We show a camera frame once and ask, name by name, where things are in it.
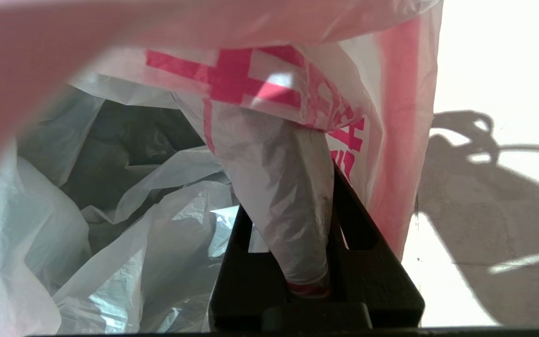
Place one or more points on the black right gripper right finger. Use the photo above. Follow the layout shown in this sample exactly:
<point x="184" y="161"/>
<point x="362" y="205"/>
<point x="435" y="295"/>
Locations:
<point x="377" y="281"/>

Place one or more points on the clear pink-edged new trash bag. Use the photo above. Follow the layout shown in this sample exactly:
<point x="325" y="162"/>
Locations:
<point x="274" y="93"/>

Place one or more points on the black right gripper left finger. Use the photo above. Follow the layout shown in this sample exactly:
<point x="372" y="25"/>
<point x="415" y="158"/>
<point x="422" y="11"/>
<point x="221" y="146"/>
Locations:
<point x="246" y="281"/>

